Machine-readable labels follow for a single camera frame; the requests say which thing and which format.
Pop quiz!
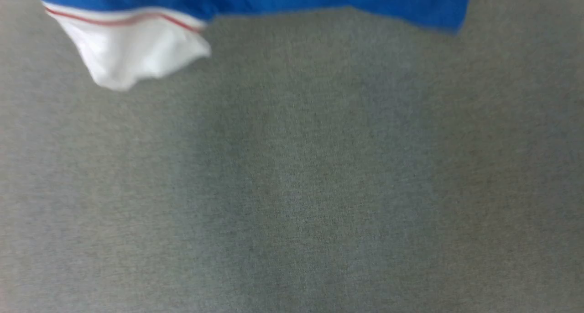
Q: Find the blue white red-striped shirt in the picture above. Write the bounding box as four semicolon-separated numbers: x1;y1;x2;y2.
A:
36;0;475;92

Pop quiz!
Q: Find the grey fabric sofa cushion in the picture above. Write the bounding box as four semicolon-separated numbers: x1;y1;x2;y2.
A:
0;0;584;313

